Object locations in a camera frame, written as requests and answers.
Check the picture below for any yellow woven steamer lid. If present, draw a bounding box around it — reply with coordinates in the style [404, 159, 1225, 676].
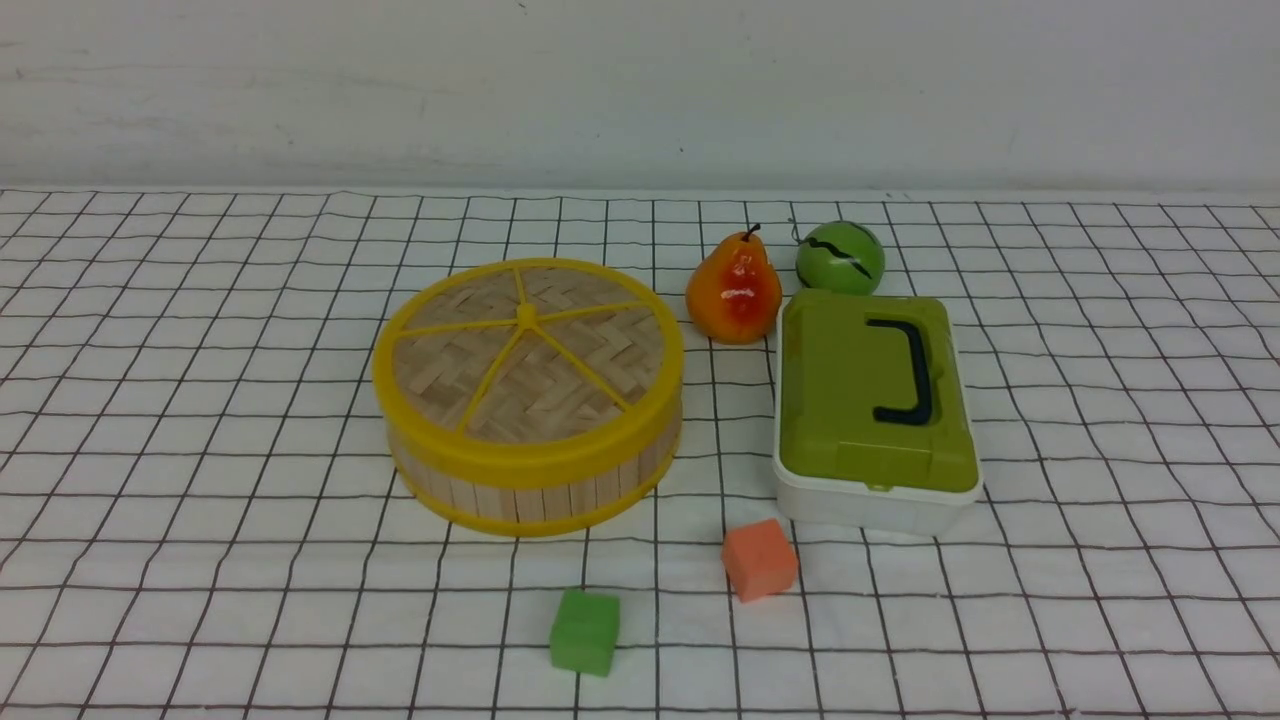
[371, 258, 684, 489]

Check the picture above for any bamboo steamer basket yellow rim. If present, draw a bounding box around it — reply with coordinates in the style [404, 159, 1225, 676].
[387, 397, 684, 537]

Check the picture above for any orange red toy pear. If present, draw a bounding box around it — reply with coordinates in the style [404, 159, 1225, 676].
[685, 223, 783, 345]

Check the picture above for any green toy watermelon ball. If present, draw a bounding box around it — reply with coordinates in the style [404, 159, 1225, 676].
[795, 220, 886, 296]

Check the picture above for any orange foam cube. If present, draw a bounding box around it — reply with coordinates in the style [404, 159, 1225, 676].
[721, 518, 799, 603]

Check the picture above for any green white lidded box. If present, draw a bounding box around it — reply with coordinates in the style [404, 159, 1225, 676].
[772, 288, 983, 537]

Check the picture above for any green foam cube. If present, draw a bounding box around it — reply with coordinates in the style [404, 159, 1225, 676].
[549, 588, 621, 676]

